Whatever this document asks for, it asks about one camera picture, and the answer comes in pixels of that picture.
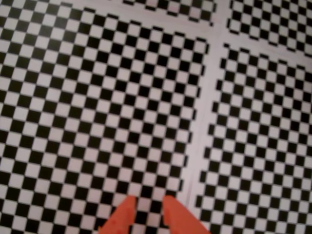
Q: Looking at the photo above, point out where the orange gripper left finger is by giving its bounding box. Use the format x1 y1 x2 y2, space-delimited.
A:
97 195 137 234

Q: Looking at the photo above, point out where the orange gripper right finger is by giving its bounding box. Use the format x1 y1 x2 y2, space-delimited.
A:
162 195 212 234

